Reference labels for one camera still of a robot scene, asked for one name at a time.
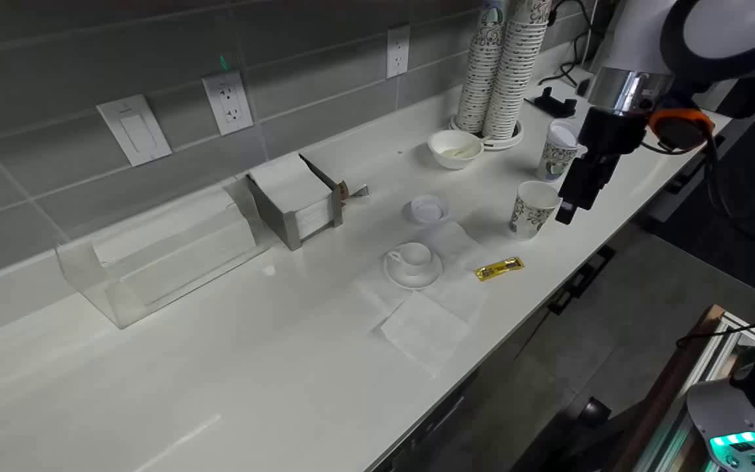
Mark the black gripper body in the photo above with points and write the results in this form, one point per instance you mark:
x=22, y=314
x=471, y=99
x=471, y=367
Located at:
x=608, y=131

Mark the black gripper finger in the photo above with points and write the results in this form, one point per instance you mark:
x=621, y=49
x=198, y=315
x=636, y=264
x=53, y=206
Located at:
x=598, y=179
x=576, y=197

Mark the white plastic cup lid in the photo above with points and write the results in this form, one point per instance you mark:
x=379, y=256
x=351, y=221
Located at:
x=561, y=137

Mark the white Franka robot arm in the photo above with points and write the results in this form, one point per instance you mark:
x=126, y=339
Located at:
x=657, y=34

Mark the speckled paper cup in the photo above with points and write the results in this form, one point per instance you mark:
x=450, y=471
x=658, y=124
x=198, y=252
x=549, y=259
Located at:
x=556, y=160
x=530, y=210

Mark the tall paper cup stack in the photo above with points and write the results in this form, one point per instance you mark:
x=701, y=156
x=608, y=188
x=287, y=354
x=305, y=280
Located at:
x=515, y=70
x=480, y=66

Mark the clear flat plastic lid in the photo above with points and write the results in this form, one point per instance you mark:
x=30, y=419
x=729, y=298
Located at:
x=427, y=207

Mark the black device on counter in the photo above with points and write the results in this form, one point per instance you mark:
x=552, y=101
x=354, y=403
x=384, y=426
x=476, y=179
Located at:
x=556, y=103

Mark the yellow sauce packet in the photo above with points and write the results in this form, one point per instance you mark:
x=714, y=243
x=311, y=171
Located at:
x=498, y=268

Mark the white bowl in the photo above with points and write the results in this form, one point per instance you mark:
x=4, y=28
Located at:
x=455, y=148

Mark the white paper napkin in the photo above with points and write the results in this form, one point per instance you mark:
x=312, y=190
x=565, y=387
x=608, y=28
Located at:
x=425, y=331

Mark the metal napkin holder with napkins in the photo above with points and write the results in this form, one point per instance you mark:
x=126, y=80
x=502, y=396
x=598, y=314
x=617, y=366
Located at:
x=295, y=197

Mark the grey base with green light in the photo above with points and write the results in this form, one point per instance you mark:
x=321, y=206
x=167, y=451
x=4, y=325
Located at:
x=749, y=420

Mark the white outlet with green sticker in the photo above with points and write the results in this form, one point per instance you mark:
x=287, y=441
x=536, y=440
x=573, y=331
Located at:
x=228, y=103

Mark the clear acrylic box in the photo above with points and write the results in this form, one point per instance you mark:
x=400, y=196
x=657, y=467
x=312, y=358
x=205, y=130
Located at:
x=164, y=252

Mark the brown wooden frame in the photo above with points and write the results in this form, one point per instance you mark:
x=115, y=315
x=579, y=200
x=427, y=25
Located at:
x=666, y=384

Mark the plain white wall outlet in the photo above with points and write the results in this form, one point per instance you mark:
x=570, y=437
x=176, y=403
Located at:
x=397, y=51

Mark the white light switch plate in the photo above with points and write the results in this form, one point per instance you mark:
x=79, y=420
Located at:
x=134, y=130

